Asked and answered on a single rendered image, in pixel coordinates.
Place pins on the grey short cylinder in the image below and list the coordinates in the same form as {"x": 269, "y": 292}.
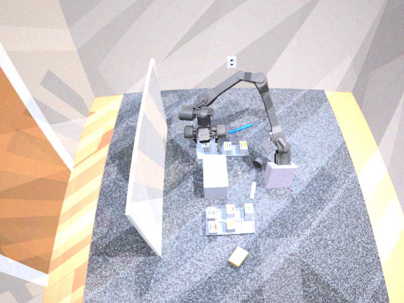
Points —
{"x": 257, "y": 162}

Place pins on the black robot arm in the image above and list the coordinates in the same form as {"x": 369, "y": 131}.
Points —
{"x": 205, "y": 135}

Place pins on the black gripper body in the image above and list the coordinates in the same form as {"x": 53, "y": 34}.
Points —
{"x": 220, "y": 130}

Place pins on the light blue shallow tray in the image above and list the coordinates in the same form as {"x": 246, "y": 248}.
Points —
{"x": 200, "y": 153}

